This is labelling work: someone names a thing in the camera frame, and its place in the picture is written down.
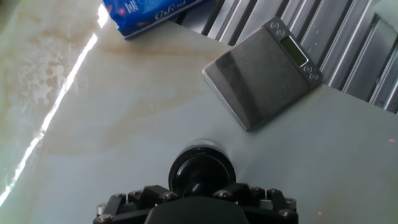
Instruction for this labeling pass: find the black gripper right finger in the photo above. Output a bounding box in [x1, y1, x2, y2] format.
[213, 182, 299, 224]

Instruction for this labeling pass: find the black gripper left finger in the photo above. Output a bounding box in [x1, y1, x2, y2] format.
[93, 185, 180, 224]

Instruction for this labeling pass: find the black knobbed jar lid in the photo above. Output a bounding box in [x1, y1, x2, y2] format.
[168, 146, 237, 198]

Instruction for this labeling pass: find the clear glass jar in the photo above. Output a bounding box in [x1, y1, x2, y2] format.
[183, 139, 225, 151]

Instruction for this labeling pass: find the silver digital pocket scale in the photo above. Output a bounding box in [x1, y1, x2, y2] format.
[201, 16, 323, 132]

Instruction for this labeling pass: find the blue tissue pack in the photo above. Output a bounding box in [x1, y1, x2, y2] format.
[102, 0, 206, 40]

